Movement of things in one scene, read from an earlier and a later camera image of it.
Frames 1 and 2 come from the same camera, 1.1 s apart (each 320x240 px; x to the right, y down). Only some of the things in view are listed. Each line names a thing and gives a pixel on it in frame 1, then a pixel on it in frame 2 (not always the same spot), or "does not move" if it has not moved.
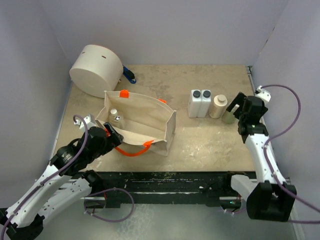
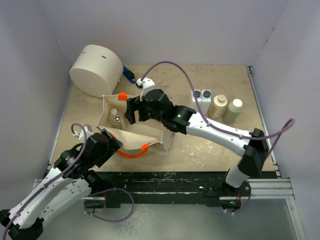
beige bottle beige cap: (218, 109) does not move
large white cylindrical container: (97, 69) does not move
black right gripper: (239, 100) to (133, 105)
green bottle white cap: (228, 117) does not move
